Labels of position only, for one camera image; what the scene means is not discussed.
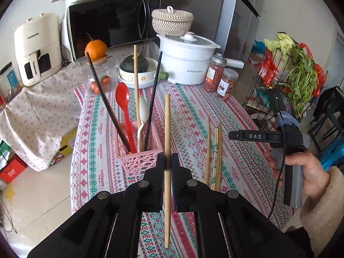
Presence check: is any grey refrigerator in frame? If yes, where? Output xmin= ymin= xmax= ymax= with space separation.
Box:
xmin=177 ymin=0 xmax=262 ymax=65

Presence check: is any pink plastic basket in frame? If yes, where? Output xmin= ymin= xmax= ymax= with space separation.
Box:
xmin=114 ymin=120 xmax=164 ymax=174

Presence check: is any woven lidded basket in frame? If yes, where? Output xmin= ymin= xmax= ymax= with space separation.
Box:
xmin=151 ymin=6 xmax=193 ymax=37

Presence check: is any person's right hand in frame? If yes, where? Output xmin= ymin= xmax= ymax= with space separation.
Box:
xmin=264 ymin=150 xmax=332 ymax=206

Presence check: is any bundle of wooden chopsticks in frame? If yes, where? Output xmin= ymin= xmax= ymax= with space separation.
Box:
xmin=205 ymin=116 xmax=223 ymax=191

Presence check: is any yellow cardboard box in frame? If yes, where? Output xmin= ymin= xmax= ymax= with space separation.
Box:
xmin=52 ymin=129 xmax=78 ymax=164

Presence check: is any black chair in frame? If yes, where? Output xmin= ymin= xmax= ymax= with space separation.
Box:
xmin=309 ymin=86 xmax=344 ymax=154

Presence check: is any white ceramic bowl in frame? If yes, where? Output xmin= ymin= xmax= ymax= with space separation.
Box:
xmin=118 ymin=58 xmax=160 ymax=89

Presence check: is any short dried snack jar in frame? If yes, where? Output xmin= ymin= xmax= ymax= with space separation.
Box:
xmin=216 ymin=68 xmax=239 ymax=101

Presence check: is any dark green squash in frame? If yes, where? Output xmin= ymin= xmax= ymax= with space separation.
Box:
xmin=120 ymin=54 xmax=149 ymax=73

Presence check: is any single wooden chopstick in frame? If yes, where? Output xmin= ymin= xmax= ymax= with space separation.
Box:
xmin=134 ymin=45 xmax=141 ymax=127
xmin=164 ymin=94 xmax=172 ymax=248

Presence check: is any red box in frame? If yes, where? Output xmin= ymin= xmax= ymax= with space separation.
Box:
xmin=0 ymin=157 xmax=27 ymax=183

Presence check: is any black wire rack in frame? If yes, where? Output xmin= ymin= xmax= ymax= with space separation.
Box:
xmin=243 ymin=47 xmax=328 ymax=121

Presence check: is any white microwave oven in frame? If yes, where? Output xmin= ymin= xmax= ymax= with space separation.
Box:
xmin=64 ymin=0 xmax=162 ymax=61

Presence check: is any large orange with stem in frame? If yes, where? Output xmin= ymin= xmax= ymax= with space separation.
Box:
xmin=84 ymin=33 xmax=107 ymax=60

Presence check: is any napa cabbage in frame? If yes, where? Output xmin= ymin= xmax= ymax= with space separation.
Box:
xmin=264 ymin=32 xmax=299 ymax=60

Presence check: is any glass jar wooden lid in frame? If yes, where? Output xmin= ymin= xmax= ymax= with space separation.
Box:
xmin=86 ymin=55 xmax=119 ymax=94

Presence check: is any white air fryer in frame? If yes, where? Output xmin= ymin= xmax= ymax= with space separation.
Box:
xmin=14 ymin=13 xmax=63 ymax=87

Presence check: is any bunch of leafy greens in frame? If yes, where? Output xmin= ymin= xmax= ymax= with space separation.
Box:
xmin=279 ymin=46 xmax=319 ymax=116

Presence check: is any red plastic bag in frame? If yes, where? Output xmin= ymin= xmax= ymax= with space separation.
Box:
xmin=298 ymin=43 xmax=326 ymax=97

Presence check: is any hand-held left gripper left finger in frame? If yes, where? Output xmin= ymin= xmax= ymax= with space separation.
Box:
xmin=27 ymin=153 xmax=166 ymax=258

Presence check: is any blue label jar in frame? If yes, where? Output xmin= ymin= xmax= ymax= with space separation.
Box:
xmin=0 ymin=62 xmax=19 ymax=92

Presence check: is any person's right forearm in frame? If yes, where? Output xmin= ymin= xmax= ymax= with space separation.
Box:
xmin=281 ymin=166 xmax=344 ymax=258

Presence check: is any patterned striped tablecloth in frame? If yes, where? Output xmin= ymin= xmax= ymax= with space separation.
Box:
xmin=70 ymin=81 xmax=293 ymax=258

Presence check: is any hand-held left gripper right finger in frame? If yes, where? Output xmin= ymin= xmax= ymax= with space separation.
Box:
xmin=170 ymin=153 xmax=313 ymax=258

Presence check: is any white electric pot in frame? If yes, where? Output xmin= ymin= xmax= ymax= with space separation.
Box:
xmin=157 ymin=32 xmax=244 ymax=85

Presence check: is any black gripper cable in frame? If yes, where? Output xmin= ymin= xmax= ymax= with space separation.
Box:
xmin=267 ymin=127 xmax=287 ymax=219

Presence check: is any red plastic spoon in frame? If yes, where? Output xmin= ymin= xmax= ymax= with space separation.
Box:
xmin=115 ymin=82 xmax=137 ymax=154

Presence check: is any red snack packet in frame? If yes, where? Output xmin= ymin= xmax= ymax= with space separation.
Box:
xmin=258 ymin=50 xmax=280 ymax=85

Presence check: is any blue stool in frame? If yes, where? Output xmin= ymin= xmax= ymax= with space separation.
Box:
xmin=316 ymin=142 xmax=344 ymax=171

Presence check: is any white plastic spoon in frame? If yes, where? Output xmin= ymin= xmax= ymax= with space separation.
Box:
xmin=137 ymin=95 xmax=149 ymax=152

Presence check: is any tall red snack jar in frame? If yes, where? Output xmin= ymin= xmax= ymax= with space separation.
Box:
xmin=203 ymin=54 xmax=227 ymax=93

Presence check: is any floral cabinet cloth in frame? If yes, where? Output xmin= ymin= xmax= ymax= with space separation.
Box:
xmin=0 ymin=41 xmax=162 ymax=172

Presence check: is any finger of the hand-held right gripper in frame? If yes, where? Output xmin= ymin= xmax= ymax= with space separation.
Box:
xmin=228 ymin=130 xmax=272 ymax=142

